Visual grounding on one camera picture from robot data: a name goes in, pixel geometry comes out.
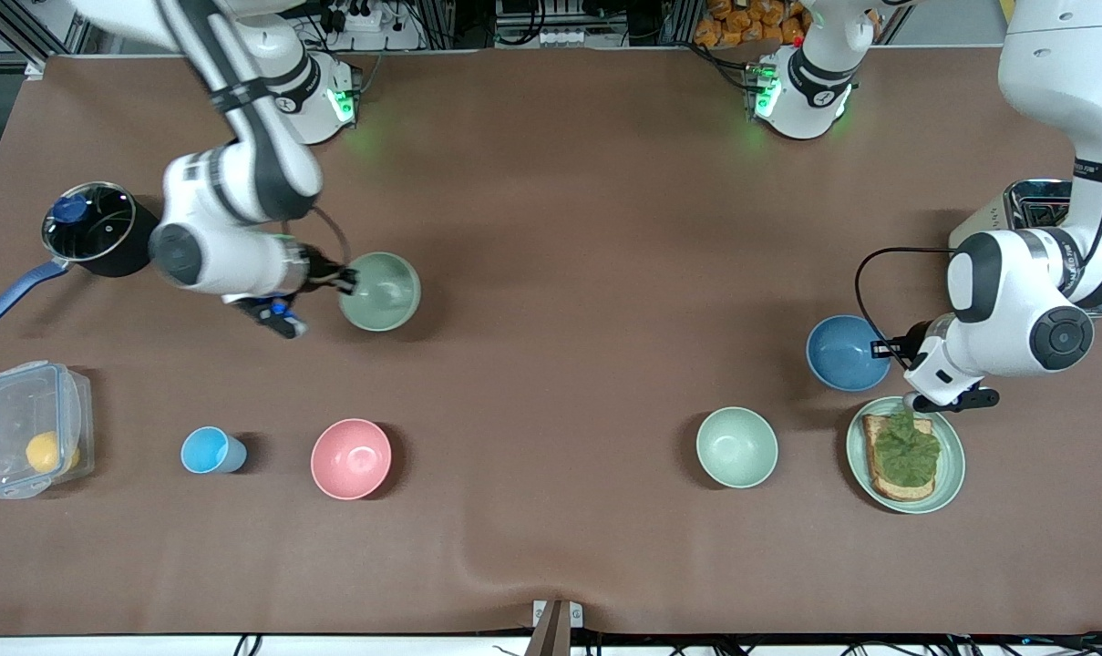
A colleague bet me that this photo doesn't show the toast slice with crust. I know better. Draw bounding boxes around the toast slice with crust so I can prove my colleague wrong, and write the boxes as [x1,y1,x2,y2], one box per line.
[861,415,936,503]

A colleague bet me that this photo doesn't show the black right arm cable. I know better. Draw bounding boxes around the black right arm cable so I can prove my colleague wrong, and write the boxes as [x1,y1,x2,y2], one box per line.
[306,206,353,274]

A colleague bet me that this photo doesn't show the green lettuce leaf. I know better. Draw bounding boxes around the green lettuce leaf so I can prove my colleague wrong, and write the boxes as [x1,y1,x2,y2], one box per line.
[874,410,942,488]

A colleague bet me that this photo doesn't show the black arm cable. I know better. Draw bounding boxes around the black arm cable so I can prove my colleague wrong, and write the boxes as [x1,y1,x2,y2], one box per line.
[306,206,353,274]
[855,246,958,367]

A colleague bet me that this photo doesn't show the pale green bowl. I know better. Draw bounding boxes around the pale green bowl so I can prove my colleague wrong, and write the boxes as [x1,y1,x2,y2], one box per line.
[696,406,778,489]
[338,252,421,333]

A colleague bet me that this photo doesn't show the blue cup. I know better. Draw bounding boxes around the blue cup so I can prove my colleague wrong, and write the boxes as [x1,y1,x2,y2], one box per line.
[180,426,247,475]

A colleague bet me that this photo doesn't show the yellow lemon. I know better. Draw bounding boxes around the yellow lemon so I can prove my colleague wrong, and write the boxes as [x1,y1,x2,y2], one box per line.
[26,431,79,475]

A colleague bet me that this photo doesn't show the pink bowl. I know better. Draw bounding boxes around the pink bowl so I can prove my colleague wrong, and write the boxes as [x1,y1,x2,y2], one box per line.
[311,418,393,501]

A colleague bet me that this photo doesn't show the glass lid with blue knob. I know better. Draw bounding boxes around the glass lid with blue knob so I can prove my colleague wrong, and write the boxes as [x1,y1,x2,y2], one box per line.
[42,182,139,263]

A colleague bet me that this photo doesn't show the pale green plate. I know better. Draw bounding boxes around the pale green plate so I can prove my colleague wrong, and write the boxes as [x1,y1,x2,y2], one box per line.
[846,396,966,515]

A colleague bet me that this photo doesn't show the metal table edge bracket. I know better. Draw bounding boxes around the metal table edge bracket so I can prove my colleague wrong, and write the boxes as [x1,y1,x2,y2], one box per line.
[531,599,584,656]

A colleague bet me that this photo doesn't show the white power strip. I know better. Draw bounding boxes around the white power strip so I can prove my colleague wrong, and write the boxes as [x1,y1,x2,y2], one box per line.
[327,0,421,52]

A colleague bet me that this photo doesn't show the black pot with blue handle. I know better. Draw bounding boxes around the black pot with blue handle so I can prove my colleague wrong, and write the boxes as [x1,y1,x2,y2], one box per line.
[0,181,162,332]

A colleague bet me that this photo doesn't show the cream and chrome toaster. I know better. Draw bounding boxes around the cream and chrome toaster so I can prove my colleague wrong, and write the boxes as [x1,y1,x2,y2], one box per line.
[949,179,1102,318]

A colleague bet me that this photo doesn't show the clear plastic lidded container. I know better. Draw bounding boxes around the clear plastic lidded container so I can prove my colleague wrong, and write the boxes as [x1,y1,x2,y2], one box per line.
[0,361,96,500]

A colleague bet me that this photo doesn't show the orange snack bags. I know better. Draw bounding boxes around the orange snack bags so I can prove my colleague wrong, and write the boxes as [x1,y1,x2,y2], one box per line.
[694,0,807,48]

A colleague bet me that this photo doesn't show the blue bowl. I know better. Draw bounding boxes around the blue bowl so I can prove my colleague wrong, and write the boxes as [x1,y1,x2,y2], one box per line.
[806,315,894,393]

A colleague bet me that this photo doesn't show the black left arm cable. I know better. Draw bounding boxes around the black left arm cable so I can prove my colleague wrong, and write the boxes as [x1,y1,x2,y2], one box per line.
[855,246,958,367]

